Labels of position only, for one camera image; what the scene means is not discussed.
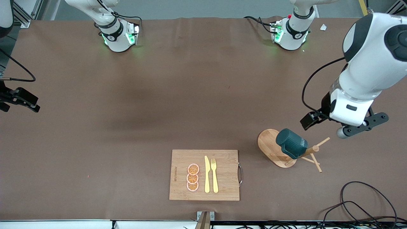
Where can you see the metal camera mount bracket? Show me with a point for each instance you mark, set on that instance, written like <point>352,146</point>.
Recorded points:
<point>205,219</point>

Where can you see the white paper scrap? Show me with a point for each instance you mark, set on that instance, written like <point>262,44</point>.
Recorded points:
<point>323,27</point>

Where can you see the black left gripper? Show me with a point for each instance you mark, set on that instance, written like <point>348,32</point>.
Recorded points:
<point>325,104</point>

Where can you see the orange slice toy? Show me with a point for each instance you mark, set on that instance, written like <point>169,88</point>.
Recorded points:
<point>192,187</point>
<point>192,179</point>
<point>193,169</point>

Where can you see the teal cup yellow inside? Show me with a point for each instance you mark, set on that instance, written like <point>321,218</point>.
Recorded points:
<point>289,143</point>

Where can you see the yellow plastic knife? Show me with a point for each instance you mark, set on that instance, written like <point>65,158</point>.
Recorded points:
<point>207,178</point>

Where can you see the brown table cover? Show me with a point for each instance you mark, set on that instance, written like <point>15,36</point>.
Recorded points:
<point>203,95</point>

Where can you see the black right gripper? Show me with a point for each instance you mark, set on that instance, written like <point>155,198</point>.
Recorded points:
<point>7,96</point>

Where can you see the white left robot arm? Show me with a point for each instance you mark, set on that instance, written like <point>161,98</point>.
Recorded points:
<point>372,63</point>

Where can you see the aluminium frame profile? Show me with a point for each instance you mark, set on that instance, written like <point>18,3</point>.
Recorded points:
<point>27,17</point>
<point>397,6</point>

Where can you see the wooden cup rack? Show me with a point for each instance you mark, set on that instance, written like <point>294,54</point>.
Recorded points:
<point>267,143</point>

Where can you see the yellow plastic fork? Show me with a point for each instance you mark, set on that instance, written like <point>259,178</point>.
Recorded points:
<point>215,181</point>

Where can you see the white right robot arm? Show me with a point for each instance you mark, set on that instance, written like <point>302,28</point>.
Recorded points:
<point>116,38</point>

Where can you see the yellow floor tape strip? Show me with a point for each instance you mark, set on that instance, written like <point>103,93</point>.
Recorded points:
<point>363,7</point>

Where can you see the white table edge rail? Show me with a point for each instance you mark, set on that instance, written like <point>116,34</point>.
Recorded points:
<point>63,224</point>

